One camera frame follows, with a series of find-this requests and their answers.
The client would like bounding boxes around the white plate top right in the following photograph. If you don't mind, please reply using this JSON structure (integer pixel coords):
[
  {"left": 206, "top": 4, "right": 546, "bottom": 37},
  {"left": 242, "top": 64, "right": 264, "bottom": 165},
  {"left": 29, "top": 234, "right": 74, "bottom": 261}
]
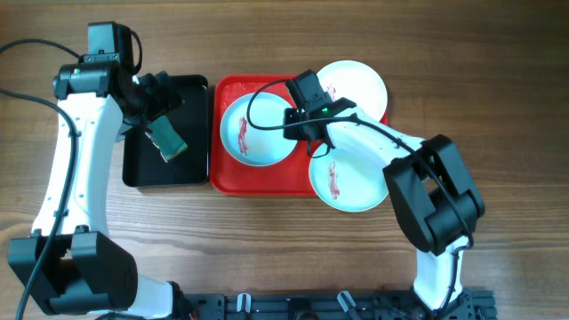
[{"left": 317, "top": 60, "right": 388, "bottom": 124}]

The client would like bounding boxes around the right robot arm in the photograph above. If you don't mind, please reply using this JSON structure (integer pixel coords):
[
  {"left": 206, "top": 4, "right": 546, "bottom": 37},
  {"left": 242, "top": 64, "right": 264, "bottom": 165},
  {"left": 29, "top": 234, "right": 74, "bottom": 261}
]
[{"left": 284, "top": 70, "right": 485, "bottom": 317}]

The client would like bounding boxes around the green yellow sponge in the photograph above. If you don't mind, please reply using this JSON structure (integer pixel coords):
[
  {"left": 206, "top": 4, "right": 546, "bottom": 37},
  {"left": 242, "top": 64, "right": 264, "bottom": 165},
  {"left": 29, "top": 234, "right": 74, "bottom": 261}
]
[{"left": 145, "top": 116, "right": 188, "bottom": 163}]

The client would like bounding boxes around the red plastic tray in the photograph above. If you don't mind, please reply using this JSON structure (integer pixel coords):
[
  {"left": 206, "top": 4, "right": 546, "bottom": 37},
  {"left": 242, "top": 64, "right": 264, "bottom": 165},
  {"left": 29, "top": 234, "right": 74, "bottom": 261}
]
[{"left": 209, "top": 74, "right": 315, "bottom": 196}]

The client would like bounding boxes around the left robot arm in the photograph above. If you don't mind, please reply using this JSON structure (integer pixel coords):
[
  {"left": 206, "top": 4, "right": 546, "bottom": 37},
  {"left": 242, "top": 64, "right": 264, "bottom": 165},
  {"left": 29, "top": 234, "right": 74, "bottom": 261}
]
[{"left": 7, "top": 21, "right": 193, "bottom": 319}]

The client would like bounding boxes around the light blue plate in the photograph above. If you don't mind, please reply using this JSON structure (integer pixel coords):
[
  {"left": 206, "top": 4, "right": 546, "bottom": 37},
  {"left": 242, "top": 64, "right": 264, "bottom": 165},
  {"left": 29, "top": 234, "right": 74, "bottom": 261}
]
[
  {"left": 220, "top": 92, "right": 297, "bottom": 166},
  {"left": 309, "top": 144, "right": 389, "bottom": 212}
]

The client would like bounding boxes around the black plastic tray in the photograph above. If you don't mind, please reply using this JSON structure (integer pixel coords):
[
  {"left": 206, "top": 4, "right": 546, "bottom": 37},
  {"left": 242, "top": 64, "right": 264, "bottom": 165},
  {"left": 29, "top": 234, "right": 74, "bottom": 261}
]
[{"left": 122, "top": 75, "right": 210, "bottom": 188}]

